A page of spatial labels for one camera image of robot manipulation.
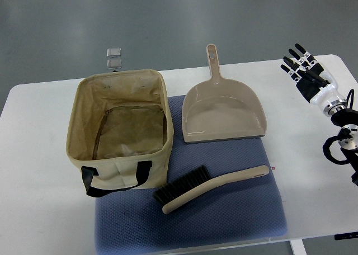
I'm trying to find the beige plastic dustpan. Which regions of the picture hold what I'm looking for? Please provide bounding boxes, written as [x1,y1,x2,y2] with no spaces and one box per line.
[182,44,267,143]

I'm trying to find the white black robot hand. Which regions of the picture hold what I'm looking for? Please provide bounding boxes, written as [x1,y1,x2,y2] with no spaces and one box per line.
[281,43,347,116]

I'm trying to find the yellow fabric bag black handle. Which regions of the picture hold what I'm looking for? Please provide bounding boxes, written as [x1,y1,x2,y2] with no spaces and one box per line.
[66,69,174,197]

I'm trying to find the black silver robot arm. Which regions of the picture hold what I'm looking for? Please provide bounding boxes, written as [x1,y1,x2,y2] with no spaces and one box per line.
[322,89,357,185]

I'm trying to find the black table control panel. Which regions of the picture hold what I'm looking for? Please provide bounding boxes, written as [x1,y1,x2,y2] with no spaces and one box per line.
[334,232,358,240]

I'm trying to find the beige hand broom black bristles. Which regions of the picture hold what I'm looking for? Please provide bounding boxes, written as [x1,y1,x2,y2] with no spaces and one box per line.
[153,165,270,214]

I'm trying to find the white paper with red mark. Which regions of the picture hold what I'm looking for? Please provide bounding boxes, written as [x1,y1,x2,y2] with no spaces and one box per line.
[271,164,287,202]

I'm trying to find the upper metal floor plate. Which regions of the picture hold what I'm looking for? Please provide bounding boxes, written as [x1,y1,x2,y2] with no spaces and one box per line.
[107,48,121,58]

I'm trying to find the blue textured cushion mat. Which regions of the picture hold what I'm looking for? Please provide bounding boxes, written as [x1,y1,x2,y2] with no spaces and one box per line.
[95,96,287,254]

